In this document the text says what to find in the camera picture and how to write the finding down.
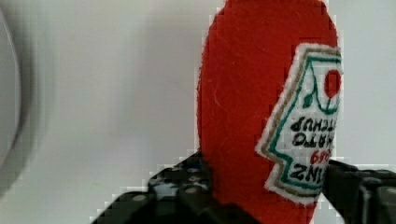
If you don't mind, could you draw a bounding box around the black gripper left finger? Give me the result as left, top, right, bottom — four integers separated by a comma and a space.
92, 152, 260, 224

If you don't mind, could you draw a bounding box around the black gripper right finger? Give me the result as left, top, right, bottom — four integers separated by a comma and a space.
322, 160, 396, 224

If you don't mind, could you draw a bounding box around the red plush ketchup bottle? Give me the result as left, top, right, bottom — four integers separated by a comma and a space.
197, 0, 343, 224

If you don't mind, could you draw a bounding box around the lilac oval plate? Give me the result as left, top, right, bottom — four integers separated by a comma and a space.
0, 12, 21, 164

